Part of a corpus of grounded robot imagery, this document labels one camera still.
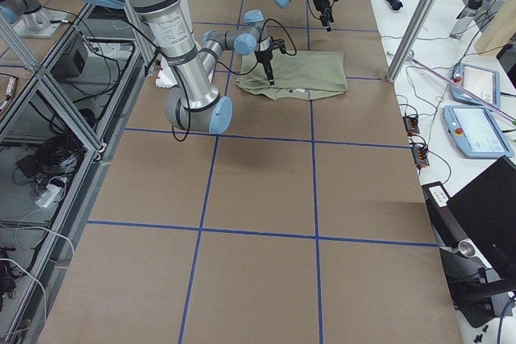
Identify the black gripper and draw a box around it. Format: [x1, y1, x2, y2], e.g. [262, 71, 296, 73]
[313, 0, 339, 31]
[254, 37, 287, 85]

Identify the olive green long-sleeve shirt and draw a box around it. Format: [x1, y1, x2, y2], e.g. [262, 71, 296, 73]
[235, 51, 348, 101]

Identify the blue teach pendant far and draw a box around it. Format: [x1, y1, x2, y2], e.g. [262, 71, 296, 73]
[451, 63, 501, 107]

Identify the blue teach pendant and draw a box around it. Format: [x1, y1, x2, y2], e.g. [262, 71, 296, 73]
[451, 63, 501, 107]
[443, 106, 514, 160]

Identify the blue teach pendant near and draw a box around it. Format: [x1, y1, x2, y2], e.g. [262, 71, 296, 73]
[443, 106, 514, 160]

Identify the white power strip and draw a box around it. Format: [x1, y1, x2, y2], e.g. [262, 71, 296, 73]
[35, 176, 67, 208]

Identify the aluminium frame post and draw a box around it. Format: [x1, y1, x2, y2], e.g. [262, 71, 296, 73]
[385, 0, 436, 83]

